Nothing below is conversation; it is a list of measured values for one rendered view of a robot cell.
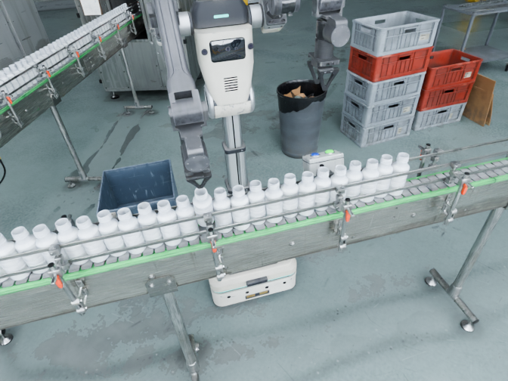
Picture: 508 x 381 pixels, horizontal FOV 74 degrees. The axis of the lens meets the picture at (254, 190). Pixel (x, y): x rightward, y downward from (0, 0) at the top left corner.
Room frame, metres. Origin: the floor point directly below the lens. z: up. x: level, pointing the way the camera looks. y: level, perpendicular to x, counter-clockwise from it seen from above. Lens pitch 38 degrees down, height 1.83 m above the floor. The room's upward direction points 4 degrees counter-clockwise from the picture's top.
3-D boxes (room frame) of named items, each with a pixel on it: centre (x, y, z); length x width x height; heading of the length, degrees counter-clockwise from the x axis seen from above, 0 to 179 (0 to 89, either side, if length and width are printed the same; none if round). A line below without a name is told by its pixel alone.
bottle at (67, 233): (0.74, 0.57, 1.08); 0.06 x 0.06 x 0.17
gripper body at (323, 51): (1.08, -0.24, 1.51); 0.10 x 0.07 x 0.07; 12
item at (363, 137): (3.15, -1.31, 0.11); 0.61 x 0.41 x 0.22; 108
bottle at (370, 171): (0.95, -0.41, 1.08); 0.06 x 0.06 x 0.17
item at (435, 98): (3.41, -1.98, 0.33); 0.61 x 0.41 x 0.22; 106
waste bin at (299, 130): (2.92, -0.48, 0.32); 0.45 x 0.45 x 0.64
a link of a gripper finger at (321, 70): (1.06, -0.25, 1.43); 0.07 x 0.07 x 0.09; 12
